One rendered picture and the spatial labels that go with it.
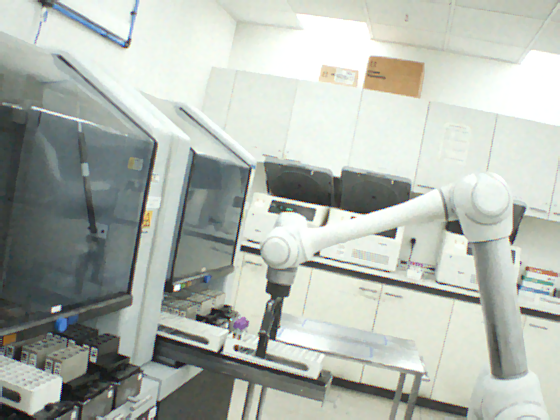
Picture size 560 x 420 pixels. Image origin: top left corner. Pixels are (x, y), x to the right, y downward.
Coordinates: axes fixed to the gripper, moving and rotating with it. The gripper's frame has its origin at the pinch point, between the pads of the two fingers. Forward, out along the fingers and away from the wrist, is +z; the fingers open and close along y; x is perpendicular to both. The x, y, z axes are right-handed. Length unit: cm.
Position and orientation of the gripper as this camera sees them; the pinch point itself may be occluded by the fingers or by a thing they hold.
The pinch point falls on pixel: (266, 345)
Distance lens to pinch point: 173.8
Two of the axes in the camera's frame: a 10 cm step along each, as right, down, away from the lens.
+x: -9.5, -2.1, 2.2
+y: 2.3, -0.1, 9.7
